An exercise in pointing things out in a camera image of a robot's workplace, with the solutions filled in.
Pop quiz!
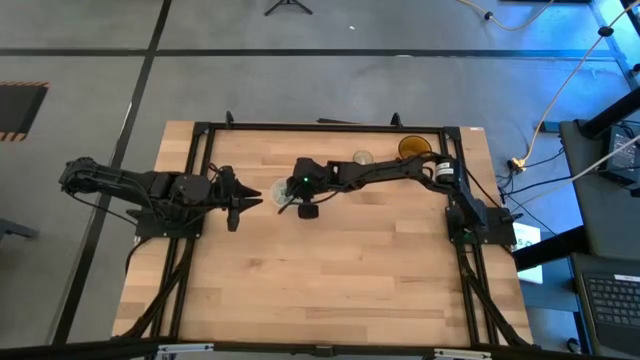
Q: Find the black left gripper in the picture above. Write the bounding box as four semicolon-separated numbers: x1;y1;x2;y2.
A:
213;165;264;233

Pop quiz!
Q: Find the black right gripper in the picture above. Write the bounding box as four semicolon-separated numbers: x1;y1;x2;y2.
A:
277;156;332;220

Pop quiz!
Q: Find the large clear plastic container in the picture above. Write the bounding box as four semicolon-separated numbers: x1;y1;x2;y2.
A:
270;176;297;208

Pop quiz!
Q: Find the yellow mug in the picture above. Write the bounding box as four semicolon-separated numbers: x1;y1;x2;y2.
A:
397;134;433;161

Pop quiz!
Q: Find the black crossbar with silver brackets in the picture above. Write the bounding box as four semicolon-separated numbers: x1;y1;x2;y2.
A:
0;338;640;360

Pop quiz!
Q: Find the black tripod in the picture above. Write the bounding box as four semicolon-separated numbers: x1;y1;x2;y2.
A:
263;0;314;17

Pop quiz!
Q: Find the grey chair leg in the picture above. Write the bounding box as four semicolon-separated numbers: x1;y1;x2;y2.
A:
0;217;40;242

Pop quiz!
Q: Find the white box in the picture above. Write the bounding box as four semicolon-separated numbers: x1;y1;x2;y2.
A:
512;221;545;285

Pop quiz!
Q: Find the black hazard striped mat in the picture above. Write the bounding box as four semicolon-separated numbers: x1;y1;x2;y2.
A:
0;80;50;143

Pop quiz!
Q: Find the grey side desk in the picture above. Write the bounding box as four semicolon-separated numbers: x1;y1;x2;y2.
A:
512;87;640;360

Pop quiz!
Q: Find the black power adapter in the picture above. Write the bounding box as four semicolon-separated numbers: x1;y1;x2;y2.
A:
598;123;640;187

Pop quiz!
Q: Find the laptop keyboard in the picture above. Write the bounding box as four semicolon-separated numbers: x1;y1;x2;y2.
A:
574;269;640;359

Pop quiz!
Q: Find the black aluminium rig frame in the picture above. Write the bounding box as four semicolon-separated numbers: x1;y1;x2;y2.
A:
112;110;539;352

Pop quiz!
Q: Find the yellow floor cable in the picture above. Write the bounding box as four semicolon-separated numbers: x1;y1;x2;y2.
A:
457;0;554;32

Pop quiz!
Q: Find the beige floor cable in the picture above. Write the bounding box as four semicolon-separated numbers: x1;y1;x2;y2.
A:
517;0;640;169

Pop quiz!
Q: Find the white cable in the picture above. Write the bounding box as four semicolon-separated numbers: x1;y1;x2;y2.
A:
504;134;640;201

